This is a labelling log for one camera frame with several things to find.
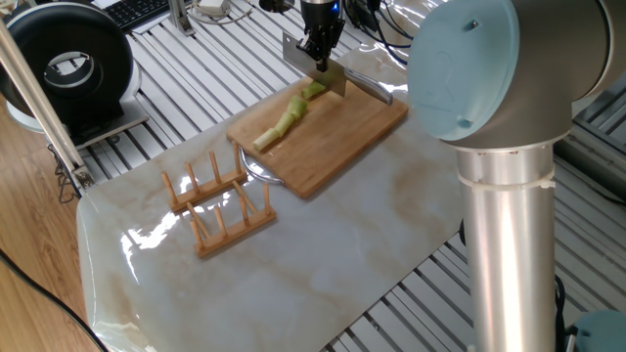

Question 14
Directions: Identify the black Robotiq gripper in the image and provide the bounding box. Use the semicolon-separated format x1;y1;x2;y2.
294;0;346;73

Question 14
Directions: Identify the steel kitchen knife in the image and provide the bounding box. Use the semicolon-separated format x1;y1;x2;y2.
282;31;395;107

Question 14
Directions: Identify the black electronic box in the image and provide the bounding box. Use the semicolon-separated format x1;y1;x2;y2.
350;0;383;30

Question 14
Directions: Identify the flared green scallion piece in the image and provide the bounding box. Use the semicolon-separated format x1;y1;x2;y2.
286;95;310;121

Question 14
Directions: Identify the pale green scallion piece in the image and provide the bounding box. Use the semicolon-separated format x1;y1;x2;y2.
272;111;295;139

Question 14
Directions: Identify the wooden cutting board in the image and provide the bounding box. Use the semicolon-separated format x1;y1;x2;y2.
225;59;410;199

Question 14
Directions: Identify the white scallion end piece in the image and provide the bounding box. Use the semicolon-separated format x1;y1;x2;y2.
251;127;282;153

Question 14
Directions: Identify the white power adapter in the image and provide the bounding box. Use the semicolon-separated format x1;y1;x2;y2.
188;0;255;26

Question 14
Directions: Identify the black computer keyboard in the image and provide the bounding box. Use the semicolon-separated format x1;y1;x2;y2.
101;0;173;33

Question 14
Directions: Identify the wooden peg rack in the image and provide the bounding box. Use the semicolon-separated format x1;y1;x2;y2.
159;139;278;259

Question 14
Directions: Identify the white marble pattern sheet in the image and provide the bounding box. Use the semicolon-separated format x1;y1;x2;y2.
75;0;466;352

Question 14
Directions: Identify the black round fan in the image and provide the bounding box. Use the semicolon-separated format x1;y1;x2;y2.
0;1;151;148

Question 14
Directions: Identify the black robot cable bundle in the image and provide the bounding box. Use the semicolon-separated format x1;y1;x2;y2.
341;0;417;67

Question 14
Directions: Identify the short aluminium frame post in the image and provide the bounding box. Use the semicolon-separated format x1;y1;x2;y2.
167;0;197;38

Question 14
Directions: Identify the tall aluminium frame post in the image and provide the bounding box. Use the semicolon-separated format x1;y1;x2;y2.
0;19;98;191

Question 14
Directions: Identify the black floor cable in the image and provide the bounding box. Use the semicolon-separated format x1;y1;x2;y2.
0;247;110;352

